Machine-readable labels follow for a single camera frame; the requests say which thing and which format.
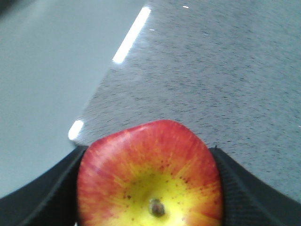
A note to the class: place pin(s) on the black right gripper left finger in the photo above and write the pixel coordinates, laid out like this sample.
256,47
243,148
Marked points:
49,200

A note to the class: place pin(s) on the grey stone kitchen island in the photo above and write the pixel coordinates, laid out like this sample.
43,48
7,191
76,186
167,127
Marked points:
229,70

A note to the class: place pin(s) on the red yellow apple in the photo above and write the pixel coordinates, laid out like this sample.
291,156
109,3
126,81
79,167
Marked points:
155,174

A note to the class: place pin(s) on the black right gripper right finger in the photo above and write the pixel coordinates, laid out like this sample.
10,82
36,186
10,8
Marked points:
248,201

